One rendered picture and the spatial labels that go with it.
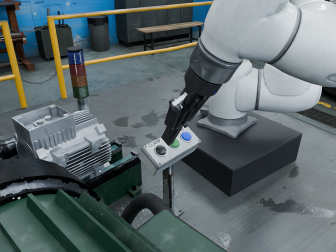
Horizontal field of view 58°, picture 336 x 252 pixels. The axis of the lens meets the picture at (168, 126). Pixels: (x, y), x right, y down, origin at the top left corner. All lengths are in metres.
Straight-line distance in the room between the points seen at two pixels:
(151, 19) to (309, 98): 5.35
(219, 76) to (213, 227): 0.54
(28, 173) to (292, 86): 0.98
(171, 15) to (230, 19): 6.16
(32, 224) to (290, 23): 0.45
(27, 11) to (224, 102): 5.07
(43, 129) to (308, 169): 0.95
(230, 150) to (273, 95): 0.24
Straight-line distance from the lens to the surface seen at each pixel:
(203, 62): 0.56
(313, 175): 1.27
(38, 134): 0.82
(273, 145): 1.16
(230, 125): 1.20
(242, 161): 1.05
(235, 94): 1.14
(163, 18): 6.53
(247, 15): 0.50
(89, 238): 0.21
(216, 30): 0.52
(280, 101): 1.15
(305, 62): 0.55
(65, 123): 0.84
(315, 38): 0.55
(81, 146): 0.85
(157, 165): 0.78
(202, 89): 0.59
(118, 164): 1.02
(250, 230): 0.99
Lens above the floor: 1.50
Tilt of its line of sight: 28 degrees down
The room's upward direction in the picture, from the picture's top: straight up
